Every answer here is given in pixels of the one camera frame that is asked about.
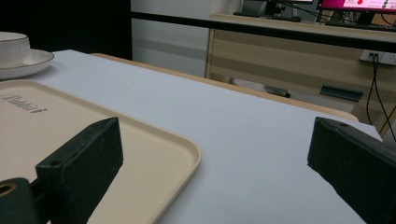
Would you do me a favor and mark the dark grey object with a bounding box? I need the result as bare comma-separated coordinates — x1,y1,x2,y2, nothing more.
263,85,291,99

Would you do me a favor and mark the beige plastic tray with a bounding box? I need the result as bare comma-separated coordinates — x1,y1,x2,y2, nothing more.
0,79,202,224

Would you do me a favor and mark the light wooden desk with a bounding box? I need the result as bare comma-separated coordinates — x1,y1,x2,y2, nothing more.
205,13,396,133

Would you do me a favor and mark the dark green bar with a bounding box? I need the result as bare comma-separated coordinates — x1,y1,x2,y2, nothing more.
319,84,364,103

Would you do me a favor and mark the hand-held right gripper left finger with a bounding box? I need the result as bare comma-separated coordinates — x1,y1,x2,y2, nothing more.
35,117,124,224

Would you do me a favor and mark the dark monitor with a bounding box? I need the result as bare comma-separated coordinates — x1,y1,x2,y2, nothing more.
242,0,314,17

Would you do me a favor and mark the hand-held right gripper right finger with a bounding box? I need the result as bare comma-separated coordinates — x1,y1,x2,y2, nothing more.
307,117,396,224

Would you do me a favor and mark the white saucer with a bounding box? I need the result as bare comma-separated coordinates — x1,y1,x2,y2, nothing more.
0,49,55,81

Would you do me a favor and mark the black cable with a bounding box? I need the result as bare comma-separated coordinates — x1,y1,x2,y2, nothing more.
365,52,396,143

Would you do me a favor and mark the black keyboard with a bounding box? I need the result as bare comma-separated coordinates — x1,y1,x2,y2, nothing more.
233,11,303,23
324,20,396,33

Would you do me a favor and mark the white ribbed cup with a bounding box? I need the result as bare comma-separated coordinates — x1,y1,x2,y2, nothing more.
0,31,31,69

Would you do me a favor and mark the white power strip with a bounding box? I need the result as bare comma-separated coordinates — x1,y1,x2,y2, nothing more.
359,49,396,66

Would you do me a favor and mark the black curtain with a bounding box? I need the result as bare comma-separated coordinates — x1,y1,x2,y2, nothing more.
0,0,133,61

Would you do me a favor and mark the monitor with pink screen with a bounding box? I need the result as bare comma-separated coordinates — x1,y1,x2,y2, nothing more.
317,0,396,25

